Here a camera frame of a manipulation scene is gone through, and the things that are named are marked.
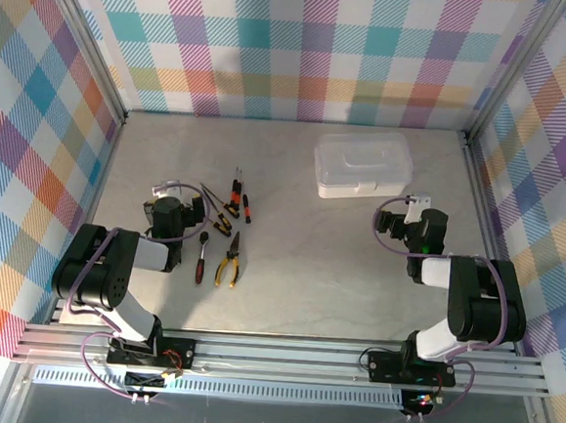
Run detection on white slotted cable duct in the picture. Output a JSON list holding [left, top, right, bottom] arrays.
[[32, 361, 405, 412]]

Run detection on clear plastic tool box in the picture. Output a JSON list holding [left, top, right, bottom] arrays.
[[311, 127, 416, 207]]

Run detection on yellow black pliers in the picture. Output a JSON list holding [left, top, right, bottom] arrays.
[[214, 229, 244, 289]]

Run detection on aluminium mounting rail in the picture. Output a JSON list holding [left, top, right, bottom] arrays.
[[11, 315, 552, 404]]

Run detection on aluminium frame post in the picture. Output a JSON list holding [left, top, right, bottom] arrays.
[[24, 0, 138, 125], [462, 0, 566, 154]]

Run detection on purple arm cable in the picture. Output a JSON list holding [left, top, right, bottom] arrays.
[[59, 174, 217, 404], [357, 193, 519, 423]]

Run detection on aluminium side rail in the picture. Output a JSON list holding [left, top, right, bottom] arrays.
[[48, 106, 129, 330], [441, 130, 538, 358]]

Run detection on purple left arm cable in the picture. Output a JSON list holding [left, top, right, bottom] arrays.
[[59, 174, 217, 404]]

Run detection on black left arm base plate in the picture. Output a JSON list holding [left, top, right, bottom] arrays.
[[107, 332, 197, 370]]

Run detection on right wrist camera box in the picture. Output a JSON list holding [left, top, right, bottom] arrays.
[[402, 190, 433, 228]]

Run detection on black connector box with lights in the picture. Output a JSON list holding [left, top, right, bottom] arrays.
[[402, 388, 442, 416]]

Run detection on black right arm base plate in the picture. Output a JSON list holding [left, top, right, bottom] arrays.
[[366, 349, 457, 389]]

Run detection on ratchet wrench red black handle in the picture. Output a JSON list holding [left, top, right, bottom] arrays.
[[193, 231, 213, 286]]

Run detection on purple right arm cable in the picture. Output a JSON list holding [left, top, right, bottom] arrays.
[[357, 193, 519, 423]]

